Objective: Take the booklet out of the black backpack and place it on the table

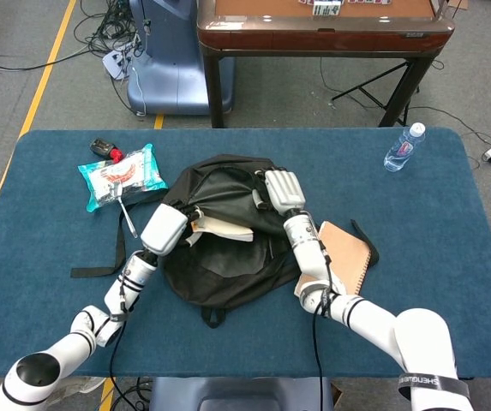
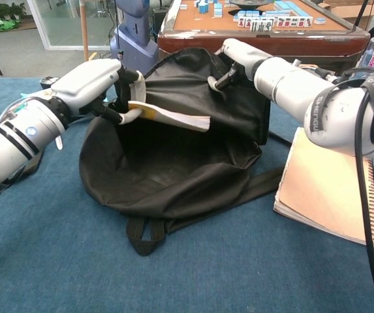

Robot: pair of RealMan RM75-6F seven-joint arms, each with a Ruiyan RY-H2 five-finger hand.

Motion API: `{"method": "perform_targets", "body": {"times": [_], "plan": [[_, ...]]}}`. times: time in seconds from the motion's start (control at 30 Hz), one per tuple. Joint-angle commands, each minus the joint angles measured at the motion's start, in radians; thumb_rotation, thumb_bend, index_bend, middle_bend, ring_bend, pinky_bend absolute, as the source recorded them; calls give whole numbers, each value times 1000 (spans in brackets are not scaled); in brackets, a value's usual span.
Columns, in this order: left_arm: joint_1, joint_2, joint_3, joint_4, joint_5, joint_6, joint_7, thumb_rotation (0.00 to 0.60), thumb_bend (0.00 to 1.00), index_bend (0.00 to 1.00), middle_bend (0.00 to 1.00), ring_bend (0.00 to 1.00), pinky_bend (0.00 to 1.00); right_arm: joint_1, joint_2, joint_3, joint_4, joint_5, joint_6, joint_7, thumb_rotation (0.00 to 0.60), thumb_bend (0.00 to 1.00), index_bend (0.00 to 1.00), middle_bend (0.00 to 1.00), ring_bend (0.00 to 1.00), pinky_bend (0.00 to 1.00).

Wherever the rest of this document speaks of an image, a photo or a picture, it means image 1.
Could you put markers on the black and red small device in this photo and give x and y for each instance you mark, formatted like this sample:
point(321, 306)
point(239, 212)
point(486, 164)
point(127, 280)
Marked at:
point(101, 147)

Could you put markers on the teal wet wipes pack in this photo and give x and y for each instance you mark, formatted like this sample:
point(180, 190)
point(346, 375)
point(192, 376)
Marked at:
point(121, 175)

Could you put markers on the blue machine base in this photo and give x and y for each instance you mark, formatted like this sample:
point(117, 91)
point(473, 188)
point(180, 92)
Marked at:
point(172, 77)

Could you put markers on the khaki fabric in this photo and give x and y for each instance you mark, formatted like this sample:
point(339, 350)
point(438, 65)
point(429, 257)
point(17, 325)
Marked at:
point(80, 387)

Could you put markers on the brown spiral notebook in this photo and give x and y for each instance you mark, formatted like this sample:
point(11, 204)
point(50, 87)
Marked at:
point(348, 257)

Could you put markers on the clear plastic water bottle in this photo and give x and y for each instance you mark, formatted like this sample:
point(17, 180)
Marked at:
point(399, 152)

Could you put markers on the blue table cloth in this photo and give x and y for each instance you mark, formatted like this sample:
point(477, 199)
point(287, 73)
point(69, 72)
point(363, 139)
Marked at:
point(420, 214)

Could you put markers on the white mahjong tile row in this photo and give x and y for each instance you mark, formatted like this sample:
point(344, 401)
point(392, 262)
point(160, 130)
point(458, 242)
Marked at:
point(326, 8)

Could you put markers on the black backpack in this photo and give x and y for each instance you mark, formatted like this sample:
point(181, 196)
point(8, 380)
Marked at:
point(228, 274)

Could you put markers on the brown mahjong table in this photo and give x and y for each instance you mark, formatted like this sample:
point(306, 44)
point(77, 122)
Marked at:
point(322, 36)

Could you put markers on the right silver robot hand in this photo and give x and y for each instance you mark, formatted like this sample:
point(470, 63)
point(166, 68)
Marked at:
point(285, 190)

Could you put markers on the white pen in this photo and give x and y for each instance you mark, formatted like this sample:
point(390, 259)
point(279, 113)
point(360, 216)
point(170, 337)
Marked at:
point(127, 218)

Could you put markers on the white power strip with plugs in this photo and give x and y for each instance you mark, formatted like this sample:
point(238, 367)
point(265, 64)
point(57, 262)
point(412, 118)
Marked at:
point(114, 62)

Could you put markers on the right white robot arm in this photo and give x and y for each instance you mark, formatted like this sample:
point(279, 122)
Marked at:
point(378, 321)

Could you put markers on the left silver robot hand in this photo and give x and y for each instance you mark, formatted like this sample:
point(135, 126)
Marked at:
point(163, 231)

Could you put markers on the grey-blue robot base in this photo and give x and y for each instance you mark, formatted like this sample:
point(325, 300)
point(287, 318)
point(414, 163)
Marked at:
point(241, 394)

